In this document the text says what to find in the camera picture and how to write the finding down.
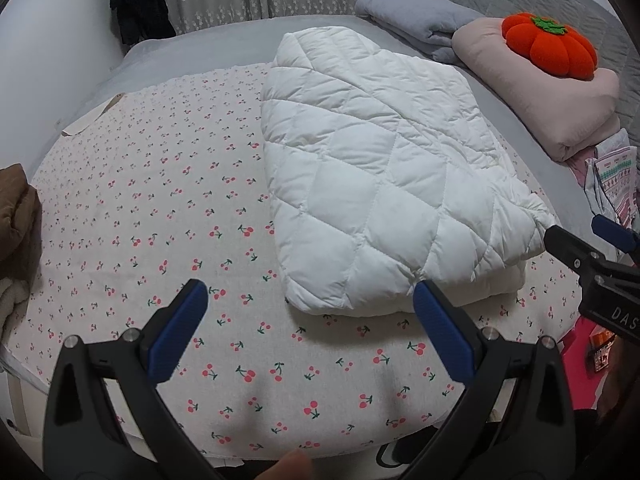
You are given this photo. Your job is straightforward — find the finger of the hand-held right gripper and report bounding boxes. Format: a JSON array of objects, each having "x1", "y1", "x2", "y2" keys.
[
  {"x1": 544, "y1": 225, "x2": 608, "y2": 286},
  {"x1": 591, "y1": 214, "x2": 640, "y2": 261}
]

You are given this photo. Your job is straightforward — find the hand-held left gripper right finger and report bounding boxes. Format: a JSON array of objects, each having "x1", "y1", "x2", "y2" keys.
[{"x1": 400, "y1": 280, "x2": 578, "y2": 480}]

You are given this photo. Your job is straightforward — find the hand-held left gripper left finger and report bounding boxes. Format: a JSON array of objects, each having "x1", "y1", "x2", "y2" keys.
[{"x1": 42, "y1": 279, "x2": 221, "y2": 480}]

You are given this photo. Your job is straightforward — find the white quilted hooded jacket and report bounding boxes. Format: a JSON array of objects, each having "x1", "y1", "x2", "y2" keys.
[{"x1": 260, "y1": 26, "x2": 556, "y2": 317}]

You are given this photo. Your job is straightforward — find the dark hanging clothes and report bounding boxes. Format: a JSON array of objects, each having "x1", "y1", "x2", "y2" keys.
[{"x1": 110, "y1": 0, "x2": 177, "y2": 46}]

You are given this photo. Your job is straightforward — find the person's left hand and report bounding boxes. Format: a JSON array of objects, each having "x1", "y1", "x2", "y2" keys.
[{"x1": 252, "y1": 449, "x2": 313, "y2": 480}]

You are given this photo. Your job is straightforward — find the small orange packet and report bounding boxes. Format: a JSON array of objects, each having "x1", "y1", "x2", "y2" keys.
[{"x1": 590, "y1": 330, "x2": 616, "y2": 373}]

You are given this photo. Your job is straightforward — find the pink patterned cloth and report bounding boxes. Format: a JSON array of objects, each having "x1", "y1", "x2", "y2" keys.
[{"x1": 575, "y1": 127, "x2": 640, "y2": 233}]

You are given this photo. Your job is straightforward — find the bright pink object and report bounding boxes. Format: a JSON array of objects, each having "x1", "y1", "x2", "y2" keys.
[{"x1": 560, "y1": 317, "x2": 618, "y2": 411}]

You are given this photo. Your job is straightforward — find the cherry print bed mat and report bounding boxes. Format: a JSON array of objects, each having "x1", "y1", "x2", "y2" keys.
[{"x1": 0, "y1": 62, "x2": 586, "y2": 461}]

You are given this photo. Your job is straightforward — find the black shoe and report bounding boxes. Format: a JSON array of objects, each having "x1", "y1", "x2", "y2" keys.
[{"x1": 372, "y1": 432, "x2": 451, "y2": 468}]

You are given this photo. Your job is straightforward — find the pink folded quilt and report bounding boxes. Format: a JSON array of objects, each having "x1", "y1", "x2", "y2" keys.
[{"x1": 452, "y1": 16, "x2": 621, "y2": 162}]

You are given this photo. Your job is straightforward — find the beige fleece garment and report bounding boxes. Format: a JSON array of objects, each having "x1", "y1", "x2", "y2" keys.
[{"x1": 0, "y1": 260, "x2": 36, "y2": 341}]

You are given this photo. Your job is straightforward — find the orange pumpkin plush cushion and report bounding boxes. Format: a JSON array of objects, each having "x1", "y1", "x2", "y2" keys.
[{"x1": 501, "y1": 12, "x2": 599, "y2": 81}]

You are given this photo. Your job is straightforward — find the brown folded jacket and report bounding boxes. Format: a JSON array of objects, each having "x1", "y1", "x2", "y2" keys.
[{"x1": 0, "y1": 164, "x2": 43, "y2": 266}]

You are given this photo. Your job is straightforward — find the grey folded blanket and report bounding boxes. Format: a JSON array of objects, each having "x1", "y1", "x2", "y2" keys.
[{"x1": 355, "y1": 0, "x2": 483, "y2": 65}]

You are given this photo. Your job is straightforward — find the grey bed sheet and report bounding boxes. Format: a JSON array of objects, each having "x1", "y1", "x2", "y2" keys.
[{"x1": 50, "y1": 12, "x2": 601, "y2": 241}]

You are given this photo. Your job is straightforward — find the white bed frame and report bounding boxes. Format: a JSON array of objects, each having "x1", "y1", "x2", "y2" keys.
[{"x1": 0, "y1": 355, "x2": 31, "y2": 436}]

